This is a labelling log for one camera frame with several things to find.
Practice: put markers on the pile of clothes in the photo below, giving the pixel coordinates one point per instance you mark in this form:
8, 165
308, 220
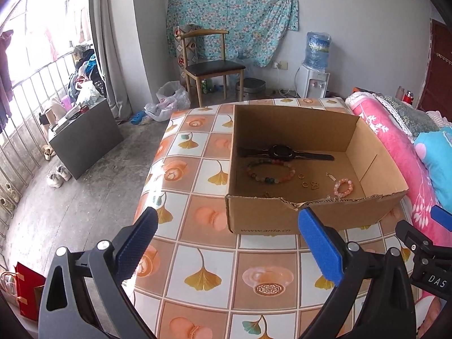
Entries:
84, 67

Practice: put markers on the red paper bag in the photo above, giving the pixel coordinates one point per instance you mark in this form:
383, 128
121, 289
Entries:
30, 289

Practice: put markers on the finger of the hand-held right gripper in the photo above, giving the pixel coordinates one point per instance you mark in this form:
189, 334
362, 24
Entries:
413, 238
441, 213

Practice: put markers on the patterned paper bag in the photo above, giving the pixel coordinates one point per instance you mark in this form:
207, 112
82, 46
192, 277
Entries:
178, 49

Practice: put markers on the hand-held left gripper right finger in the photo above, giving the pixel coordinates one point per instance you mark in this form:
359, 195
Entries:
319, 247

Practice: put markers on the light blue pillow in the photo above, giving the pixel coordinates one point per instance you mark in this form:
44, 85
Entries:
438, 159

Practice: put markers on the green bottle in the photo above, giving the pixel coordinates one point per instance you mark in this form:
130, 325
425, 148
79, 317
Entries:
206, 86

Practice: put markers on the teal floral wall cloth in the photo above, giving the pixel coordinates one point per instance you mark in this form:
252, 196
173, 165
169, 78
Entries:
240, 7

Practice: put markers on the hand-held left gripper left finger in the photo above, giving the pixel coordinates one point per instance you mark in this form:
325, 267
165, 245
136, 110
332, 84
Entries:
137, 240

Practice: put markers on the beige boot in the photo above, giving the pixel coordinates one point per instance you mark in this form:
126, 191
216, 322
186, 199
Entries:
54, 111

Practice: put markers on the white plastic bag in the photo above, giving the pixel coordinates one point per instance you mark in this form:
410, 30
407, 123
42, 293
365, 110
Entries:
166, 102
88, 93

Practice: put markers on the clear water jug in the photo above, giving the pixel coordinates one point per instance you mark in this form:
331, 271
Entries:
243, 58

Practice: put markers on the ginkgo leaf patterned tablecloth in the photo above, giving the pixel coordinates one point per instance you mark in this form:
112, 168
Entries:
204, 226

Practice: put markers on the small pale bottle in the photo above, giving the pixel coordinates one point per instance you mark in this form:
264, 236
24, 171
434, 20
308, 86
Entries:
400, 93

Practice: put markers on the metal window railing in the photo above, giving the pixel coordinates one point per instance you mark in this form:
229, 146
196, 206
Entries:
42, 70

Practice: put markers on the wooden chair with dark seat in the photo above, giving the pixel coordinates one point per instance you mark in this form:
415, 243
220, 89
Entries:
215, 67

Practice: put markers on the beige shoe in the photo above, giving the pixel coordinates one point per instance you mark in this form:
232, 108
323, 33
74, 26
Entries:
47, 152

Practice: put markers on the grey curtain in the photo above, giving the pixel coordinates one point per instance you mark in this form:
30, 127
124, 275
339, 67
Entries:
113, 42

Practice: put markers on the cardboard box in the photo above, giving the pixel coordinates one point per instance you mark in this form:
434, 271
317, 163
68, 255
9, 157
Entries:
268, 219

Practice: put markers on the white water dispenser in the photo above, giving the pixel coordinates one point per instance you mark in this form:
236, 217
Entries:
316, 81

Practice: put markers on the grey lace-trimmed pillow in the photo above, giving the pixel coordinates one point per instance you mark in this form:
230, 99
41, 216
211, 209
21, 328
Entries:
409, 113

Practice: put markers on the white wall socket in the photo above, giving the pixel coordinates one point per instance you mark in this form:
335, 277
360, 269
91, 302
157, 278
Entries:
281, 65

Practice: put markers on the black wristwatch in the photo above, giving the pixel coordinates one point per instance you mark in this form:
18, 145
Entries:
282, 151

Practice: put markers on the blue slipper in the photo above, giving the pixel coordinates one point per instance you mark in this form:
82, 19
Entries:
137, 117

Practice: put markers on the grey metal bin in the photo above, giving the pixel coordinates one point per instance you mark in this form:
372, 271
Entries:
252, 86

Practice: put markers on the dark red door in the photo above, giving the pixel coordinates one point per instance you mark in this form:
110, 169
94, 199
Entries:
441, 60

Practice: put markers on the dark grey cabinet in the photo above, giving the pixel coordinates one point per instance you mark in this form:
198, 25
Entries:
84, 141

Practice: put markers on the pink floral blanket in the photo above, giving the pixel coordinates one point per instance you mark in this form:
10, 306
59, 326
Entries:
388, 137

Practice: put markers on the white sneaker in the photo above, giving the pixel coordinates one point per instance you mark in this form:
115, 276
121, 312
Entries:
65, 173
54, 180

